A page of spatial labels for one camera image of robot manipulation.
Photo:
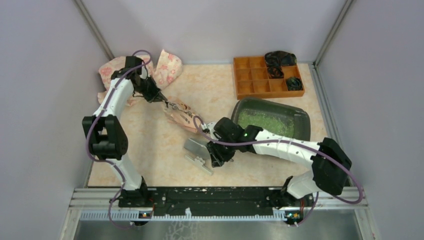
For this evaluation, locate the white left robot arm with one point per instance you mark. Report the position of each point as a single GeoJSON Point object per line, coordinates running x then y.
{"type": "Point", "coordinates": [105, 138]}

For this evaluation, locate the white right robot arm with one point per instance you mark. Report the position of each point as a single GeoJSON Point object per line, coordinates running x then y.
{"type": "Point", "coordinates": [327, 164]}

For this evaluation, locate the orange divided organizer tray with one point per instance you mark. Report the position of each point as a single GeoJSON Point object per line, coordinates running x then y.
{"type": "Point", "coordinates": [254, 78]}

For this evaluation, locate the silver metal scoop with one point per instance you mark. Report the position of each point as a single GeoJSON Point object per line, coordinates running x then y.
{"type": "Point", "coordinates": [197, 148]}

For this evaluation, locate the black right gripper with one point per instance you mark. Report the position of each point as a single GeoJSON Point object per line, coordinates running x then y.
{"type": "Point", "coordinates": [218, 159]}

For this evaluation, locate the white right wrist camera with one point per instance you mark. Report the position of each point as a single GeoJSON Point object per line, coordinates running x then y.
{"type": "Point", "coordinates": [208, 128]}

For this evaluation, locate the pink cat litter bag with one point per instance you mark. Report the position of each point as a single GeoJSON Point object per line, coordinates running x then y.
{"type": "Point", "coordinates": [180, 114]}

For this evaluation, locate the floral pink cloth bag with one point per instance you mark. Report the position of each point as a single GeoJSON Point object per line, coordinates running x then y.
{"type": "Point", "coordinates": [168, 68]}

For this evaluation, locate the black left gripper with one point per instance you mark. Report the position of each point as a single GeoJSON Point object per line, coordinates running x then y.
{"type": "Point", "coordinates": [155, 95]}

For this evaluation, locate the green cat litter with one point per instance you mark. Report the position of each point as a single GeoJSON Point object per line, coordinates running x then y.
{"type": "Point", "coordinates": [279, 125]}

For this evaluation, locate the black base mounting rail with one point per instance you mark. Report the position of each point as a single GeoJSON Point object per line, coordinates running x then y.
{"type": "Point", "coordinates": [212, 201]}

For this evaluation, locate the dark grey litter box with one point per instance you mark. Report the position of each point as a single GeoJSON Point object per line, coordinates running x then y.
{"type": "Point", "coordinates": [302, 124]}

